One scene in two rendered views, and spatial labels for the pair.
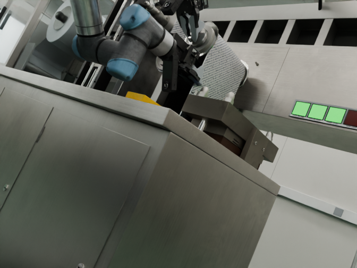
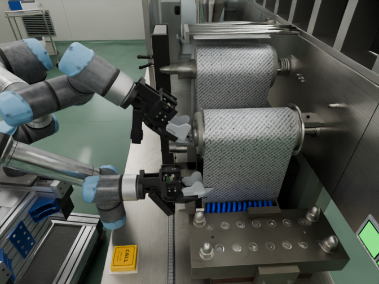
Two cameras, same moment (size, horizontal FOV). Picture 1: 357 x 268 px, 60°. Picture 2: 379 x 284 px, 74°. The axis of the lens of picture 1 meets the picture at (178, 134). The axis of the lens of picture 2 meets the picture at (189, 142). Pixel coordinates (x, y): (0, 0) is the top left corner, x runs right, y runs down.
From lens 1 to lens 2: 1.11 m
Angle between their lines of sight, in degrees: 60
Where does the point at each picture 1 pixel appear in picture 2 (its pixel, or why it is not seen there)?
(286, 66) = (371, 134)
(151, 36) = (110, 202)
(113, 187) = not seen: outside the picture
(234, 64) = (264, 144)
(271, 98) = (343, 183)
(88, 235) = not seen: outside the picture
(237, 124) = (223, 273)
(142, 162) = not seen: outside the picture
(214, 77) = (232, 172)
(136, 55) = (108, 218)
